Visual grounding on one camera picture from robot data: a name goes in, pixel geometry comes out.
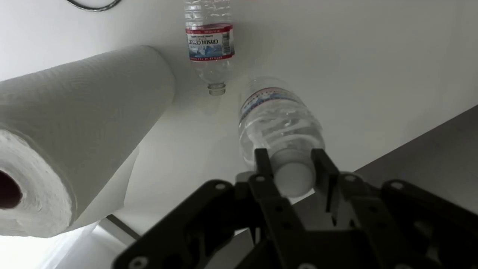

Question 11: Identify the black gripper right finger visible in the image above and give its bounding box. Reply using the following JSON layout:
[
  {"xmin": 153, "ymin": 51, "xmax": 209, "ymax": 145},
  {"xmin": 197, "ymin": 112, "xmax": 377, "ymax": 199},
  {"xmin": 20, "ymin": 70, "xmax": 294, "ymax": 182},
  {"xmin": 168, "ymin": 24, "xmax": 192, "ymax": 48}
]
[{"xmin": 310, "ymin": 146, "xmax": 478, "ymax": 269}]

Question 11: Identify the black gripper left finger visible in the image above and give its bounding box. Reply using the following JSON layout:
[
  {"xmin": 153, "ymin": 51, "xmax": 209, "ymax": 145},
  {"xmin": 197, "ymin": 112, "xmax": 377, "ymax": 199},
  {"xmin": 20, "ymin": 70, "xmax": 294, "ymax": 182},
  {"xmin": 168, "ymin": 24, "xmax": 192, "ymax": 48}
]
[{"xmin": 111, "ymin": 146, "xmax": 319, "ymax": 269}]

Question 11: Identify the capped water bottle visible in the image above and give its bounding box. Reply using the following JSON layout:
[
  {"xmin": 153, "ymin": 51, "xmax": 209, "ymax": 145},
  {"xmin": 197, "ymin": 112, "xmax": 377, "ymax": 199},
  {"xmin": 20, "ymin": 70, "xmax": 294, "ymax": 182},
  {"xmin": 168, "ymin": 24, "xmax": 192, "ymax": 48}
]
[{"xmin": 237, "ymin": 76, "xmax": 327, "ymax": 199}]

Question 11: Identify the empty capless water bottle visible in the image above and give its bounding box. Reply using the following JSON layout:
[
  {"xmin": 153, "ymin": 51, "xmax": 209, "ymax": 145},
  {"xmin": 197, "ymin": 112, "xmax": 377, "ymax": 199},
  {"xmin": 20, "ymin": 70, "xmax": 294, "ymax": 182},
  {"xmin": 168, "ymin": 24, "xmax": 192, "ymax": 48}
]
[{"xmin": 182, "ymin": 0, "xmax": 235, "ymax": 97}]

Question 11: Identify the white paper towel roll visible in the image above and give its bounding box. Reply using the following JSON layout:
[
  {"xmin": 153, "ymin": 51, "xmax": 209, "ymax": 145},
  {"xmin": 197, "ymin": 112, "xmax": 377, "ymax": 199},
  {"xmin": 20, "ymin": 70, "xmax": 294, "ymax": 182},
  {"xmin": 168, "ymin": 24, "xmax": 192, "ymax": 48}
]
[{"xmin": 0, "ymin": 43, "xmax": 177, "ymax": 239}]

